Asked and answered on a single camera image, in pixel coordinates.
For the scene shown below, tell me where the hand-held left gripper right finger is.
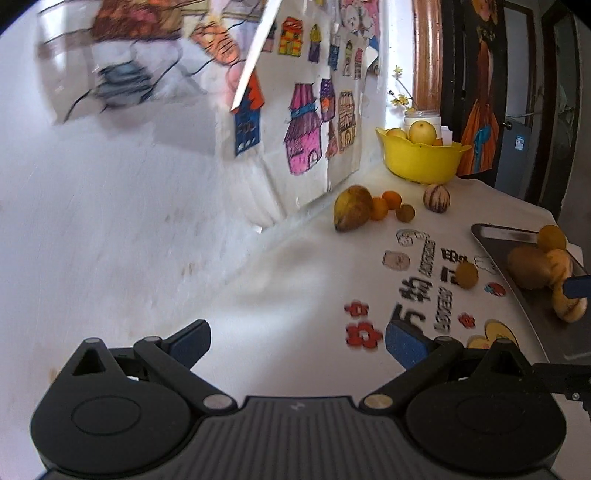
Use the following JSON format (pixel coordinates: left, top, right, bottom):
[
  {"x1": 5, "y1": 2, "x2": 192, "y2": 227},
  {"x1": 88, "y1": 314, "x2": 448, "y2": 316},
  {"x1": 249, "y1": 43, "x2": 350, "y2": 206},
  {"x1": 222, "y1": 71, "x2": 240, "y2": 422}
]
[{"x1": 362, "y1": 322, "x2": 532, "y2": 411}]

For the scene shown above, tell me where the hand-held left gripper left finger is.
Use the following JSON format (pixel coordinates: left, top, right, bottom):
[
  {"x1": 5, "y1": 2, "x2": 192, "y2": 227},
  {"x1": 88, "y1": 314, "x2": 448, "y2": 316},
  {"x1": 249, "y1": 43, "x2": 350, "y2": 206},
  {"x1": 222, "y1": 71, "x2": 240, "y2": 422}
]
[{"x1": 74, "y1": 319, "x2": 238, "y2": 413}]

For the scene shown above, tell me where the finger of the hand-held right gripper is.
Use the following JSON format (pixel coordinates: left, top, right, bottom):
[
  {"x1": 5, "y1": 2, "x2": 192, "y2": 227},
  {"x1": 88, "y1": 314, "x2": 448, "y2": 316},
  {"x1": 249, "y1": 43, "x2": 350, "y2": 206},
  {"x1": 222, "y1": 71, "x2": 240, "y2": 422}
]
[
  {"x1": 531, "y1": 362, "x2": 591, "y2": 401},
  {"x1": 562, "y1": 274, "x2": 591, "y2": 300}
]

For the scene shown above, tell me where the striped pepino melon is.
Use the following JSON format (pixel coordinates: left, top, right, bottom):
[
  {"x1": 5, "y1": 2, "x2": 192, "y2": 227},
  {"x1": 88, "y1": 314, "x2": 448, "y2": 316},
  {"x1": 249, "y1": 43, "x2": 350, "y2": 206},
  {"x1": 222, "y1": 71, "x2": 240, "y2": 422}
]
[
  {"x1": 551, "y1": 288, "x2": 587, "y2": 323},
  {"x1": 542, "y1": 249, "x2": 575, "y2": 289},
  {"x1": 423, "y1": 184, "x2": 451, "y2": 214}
]

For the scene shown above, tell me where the grey metal baking tray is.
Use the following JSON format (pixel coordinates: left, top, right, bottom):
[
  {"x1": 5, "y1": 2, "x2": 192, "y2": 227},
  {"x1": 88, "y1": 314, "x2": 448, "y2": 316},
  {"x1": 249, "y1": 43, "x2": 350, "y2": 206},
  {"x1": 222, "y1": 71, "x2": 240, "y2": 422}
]
[{"x1": 470, "y1": 224, "x2": 591, "y2": 363}]

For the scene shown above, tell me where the brown kiwi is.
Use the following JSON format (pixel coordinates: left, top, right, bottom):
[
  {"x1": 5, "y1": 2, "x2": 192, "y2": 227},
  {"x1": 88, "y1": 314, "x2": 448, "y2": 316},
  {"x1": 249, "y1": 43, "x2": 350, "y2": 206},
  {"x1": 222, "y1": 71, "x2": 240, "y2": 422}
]
[{"x1": 507, "y1": 247, "x2": 552, "y2": 291}]

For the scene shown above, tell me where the yellow-green round fruit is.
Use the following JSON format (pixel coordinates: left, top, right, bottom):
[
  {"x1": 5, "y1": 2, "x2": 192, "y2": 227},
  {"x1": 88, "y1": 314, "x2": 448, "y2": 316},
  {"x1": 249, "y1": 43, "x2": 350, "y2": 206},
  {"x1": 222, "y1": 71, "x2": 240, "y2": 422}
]
[
  {"x1": 538, "y1": 224, "x2": 568, "y2": 252},
  {"x1": 456, "y1": 261, "x2": 479, "y2": 291}
]

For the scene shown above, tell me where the brown mango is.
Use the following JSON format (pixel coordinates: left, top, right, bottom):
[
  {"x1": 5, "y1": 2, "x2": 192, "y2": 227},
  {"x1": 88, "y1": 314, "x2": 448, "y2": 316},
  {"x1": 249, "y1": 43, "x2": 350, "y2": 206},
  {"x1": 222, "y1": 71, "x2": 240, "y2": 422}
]
[{"x1": 334, "y1": 185, "x2": 374, "y2": 232}]

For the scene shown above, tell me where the orange dress door poster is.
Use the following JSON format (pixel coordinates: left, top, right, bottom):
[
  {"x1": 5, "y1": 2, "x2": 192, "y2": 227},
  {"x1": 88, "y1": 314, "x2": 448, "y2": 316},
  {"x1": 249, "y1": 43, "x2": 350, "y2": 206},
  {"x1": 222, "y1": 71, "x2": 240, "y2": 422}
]
[{"x1": 457, "y1": 0, "x2": 506, "y2": 178}]

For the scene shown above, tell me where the yellow plastic bowl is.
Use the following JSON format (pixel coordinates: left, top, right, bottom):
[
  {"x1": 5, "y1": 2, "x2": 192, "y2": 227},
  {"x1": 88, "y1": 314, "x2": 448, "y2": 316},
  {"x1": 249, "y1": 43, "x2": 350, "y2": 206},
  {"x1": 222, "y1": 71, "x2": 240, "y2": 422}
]
[{"x1": 375, "y1": 128, "x2": 472, "y2": 184}]

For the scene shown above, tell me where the yellow flower sprig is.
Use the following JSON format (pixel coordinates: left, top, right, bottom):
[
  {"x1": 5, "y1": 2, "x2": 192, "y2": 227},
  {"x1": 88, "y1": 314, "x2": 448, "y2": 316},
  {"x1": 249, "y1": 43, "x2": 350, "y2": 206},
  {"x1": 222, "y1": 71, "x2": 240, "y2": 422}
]
[{"x1": 387, "y1": 66, "x2": 416, "y2": 112}]

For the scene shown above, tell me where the colourful houses wall drawing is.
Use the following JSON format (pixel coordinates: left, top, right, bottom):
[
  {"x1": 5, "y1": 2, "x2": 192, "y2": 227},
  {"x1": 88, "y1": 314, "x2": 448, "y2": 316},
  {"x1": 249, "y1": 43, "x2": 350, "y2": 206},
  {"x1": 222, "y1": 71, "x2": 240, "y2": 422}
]
[{"x1": 230, "y1": 0, "x2": 382, "y2": 208}]

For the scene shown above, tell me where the fan and figure wall drawing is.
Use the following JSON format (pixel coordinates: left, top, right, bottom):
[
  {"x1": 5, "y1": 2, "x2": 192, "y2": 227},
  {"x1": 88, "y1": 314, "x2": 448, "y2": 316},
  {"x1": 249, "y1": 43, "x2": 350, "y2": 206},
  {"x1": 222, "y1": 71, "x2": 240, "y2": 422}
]
[{"x1": 37, "y1": 0, "x2": 269, "y2": 125}]

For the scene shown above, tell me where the brown wooden door post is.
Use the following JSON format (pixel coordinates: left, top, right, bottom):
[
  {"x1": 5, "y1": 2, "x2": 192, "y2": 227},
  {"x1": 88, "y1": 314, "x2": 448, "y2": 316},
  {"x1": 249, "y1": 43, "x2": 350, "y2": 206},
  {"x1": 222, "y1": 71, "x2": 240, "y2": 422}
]
[{"x1": 412, "y1": 0, "x2": 444, "y2": 114}]

